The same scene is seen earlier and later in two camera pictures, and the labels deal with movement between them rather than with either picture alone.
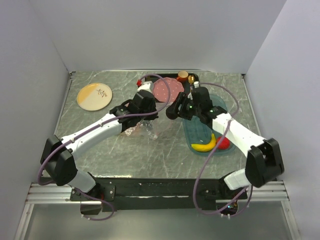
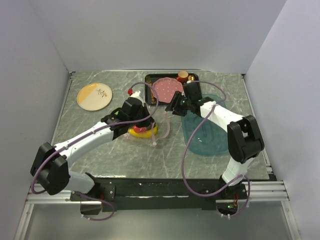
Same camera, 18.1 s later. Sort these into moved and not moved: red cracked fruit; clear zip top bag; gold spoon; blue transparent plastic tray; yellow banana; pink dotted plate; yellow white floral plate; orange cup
Moved: clear zip top bag; red cracked fruit; yellow banana
Not moved: yellow white floral plate; blue transparent plastic tray; gold spoon; orange cup; pink dotted plate
